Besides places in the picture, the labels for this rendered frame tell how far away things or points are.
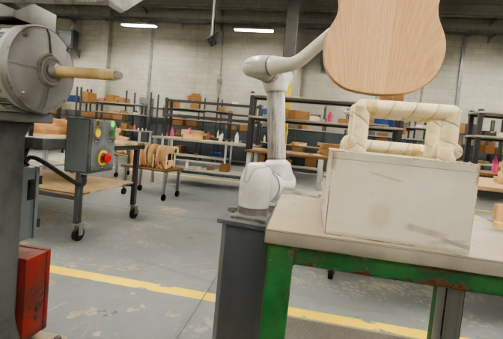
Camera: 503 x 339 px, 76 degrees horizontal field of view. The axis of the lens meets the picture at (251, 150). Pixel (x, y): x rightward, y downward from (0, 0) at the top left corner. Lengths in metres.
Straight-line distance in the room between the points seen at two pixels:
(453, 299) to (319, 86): 11.07
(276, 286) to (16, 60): 0.87
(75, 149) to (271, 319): 0.91
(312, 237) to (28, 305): 1.10
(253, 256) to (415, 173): 1.04
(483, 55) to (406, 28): 12.38
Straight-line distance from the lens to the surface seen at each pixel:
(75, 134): 1.33
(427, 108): 0.72
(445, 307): 1.23
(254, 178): 1.57
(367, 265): 0.73
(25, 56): 1.10
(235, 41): 12.64
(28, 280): 1.45
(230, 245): 1.62
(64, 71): 1.10
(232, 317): 1.75
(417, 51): 1.12
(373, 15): 1.12
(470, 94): 13.12
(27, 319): 1.52
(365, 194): 0.69
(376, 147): 0.86
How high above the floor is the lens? 1.12
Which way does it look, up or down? 3 degrees down
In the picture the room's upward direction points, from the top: 5 degrees clockwise
